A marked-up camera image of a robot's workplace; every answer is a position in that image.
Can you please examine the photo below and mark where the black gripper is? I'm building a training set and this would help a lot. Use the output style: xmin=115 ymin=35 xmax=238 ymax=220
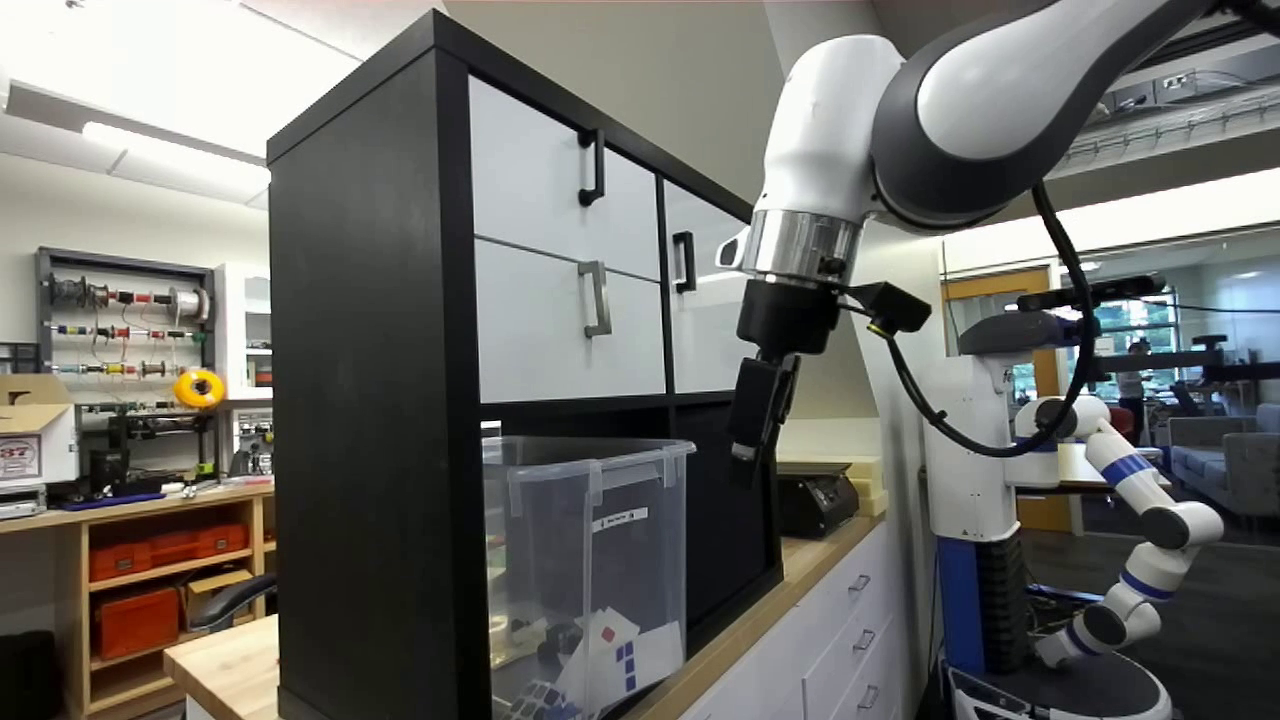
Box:
xmin=724 ymin=278 xmax=849 ymax=467

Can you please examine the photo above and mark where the clear plastic storage box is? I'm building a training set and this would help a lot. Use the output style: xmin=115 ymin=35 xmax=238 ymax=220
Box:
xmin=479 ymin=434 xmax=699 ymax=720

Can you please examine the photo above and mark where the black shelf unit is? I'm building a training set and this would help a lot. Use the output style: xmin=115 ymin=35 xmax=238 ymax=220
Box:
xmin=262 ymin=9 xmax=793 ymax=720

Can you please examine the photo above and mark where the cardboard box with white front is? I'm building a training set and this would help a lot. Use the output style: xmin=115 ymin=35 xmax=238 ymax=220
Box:
xmin=0 ymin=373 xmax=83 ymax=498

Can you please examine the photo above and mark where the small black desk device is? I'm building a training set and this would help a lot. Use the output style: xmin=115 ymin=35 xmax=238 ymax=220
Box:
xmin=773 ymin=460 xmax=864 ymax=544

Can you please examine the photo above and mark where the wooden counter with white drawers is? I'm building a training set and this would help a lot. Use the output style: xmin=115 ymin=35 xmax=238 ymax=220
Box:
xmin=165 ymin=455 xmax=929 ymax=720

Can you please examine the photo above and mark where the white and blue mobile robot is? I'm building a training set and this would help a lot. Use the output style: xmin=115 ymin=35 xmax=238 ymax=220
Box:
xmin=924 ymin=309 xmax=1231 ymax=720

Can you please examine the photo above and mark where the white carton with blue print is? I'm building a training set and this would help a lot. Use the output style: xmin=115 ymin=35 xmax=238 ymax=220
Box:
xmin=555 ymin=606 xmax=689 ymax=713

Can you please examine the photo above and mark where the yellow spool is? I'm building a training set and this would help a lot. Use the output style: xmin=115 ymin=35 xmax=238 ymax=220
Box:
xmin=169 ymin=365 xmax=233 ymax=419

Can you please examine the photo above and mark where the long red bin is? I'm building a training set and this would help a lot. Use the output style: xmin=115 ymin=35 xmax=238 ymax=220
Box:
xmin=87 ymin=519 xmax=254 ymax=586

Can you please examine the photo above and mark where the short red bin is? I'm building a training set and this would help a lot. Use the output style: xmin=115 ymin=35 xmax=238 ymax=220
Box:
xmin=87 ymin=586 xmax=189 ymax=661

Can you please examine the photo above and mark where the wooden workbench with shelves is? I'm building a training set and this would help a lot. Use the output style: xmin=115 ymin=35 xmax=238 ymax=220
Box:
xmin=0 ymin=478 xmax=280 ymax=720

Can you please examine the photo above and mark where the white door with black handle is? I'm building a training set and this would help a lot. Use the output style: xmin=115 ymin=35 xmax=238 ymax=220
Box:
xmin=660 ymin=175 xmax=751 ymax=399

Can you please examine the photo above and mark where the white drawer with silver handle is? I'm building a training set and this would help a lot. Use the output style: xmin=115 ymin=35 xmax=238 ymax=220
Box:
xmin=473 ymin=235 xmax=672 ymax=410

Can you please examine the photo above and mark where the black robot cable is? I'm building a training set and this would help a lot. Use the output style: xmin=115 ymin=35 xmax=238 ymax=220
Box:
xmin=873 ymin=175 xmax=1103 ymax=466

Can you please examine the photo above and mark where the white drawer with black handle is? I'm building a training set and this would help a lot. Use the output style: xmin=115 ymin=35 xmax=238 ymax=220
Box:
xmin=462 ymin=71 xmax=668 ymax=286

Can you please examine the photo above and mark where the wall tool board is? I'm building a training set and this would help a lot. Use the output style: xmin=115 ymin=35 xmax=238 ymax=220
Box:
xmin=32 ymin=243 xmax=222 ymax=413

